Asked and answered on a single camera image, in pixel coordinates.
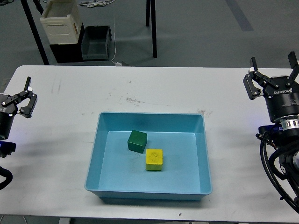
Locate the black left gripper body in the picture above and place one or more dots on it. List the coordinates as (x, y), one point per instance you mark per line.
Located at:
(7, 114)

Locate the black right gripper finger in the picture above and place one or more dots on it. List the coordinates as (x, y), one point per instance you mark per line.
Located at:
(294, 66)
(255, 76)

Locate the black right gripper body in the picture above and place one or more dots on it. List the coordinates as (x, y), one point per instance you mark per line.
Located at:
(282, 99)

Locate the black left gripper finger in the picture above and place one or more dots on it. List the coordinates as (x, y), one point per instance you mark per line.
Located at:
(9, 103)

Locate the green wooden block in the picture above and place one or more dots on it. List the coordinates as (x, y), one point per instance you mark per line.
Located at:
(137, 141)

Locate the yellow wooden block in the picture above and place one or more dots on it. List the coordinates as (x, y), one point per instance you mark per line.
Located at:
(154, 159)

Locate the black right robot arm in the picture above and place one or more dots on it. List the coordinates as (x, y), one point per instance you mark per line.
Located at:
(279, 147)

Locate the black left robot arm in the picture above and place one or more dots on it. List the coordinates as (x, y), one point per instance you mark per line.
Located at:
(22, 103)

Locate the black crate under cream crate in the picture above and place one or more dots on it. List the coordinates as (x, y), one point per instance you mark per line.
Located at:
(69, 53)

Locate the dark grey open bin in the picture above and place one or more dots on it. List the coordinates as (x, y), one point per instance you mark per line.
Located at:
(95, 43)

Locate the cream plastic crate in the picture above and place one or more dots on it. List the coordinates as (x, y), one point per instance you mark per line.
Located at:
(61, 21)

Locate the black table leg left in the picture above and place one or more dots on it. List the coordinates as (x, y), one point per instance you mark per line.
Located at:
(34, 31)

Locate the light blue plastic tray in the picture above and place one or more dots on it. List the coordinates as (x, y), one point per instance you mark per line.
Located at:
(117, 172)

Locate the black table legs centre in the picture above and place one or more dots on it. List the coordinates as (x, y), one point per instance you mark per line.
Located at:
(151, 22)

